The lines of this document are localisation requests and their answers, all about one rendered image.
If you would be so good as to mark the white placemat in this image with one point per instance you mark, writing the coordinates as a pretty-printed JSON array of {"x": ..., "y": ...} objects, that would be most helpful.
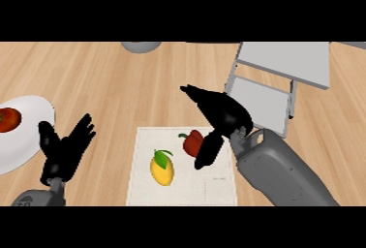
[{"x": 183, "y": 168}]

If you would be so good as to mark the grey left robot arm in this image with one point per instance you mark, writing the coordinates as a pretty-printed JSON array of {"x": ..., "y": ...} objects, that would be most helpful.
[{"x": 43, "y": 195}]

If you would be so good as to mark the white plate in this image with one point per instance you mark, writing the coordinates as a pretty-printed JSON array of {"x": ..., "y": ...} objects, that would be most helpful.
[{"x": 24, "y": 135}]

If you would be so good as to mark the grey bowl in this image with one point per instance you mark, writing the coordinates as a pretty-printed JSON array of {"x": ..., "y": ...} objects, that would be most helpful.
[{"x": 140, "y": 46}]

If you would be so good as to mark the grey tiered shelf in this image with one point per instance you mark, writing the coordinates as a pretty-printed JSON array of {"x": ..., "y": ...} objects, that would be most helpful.
[{"x": 280, "y": 77}]

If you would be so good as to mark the yellow corn cob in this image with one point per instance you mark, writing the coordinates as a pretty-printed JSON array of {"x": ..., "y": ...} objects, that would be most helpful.
[{"x": 161, "y": 168}]

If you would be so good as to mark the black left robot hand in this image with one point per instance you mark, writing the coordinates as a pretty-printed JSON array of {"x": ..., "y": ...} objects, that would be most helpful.
[{"x": 63, "y": 151}]

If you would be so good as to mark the red bell pepper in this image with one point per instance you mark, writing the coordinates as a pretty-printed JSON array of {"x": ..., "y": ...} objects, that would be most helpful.
[{"x": 192, "y": 145}]

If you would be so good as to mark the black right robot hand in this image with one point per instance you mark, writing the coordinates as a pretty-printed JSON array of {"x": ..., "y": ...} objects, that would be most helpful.
[{"x": 221, "y": 113}]

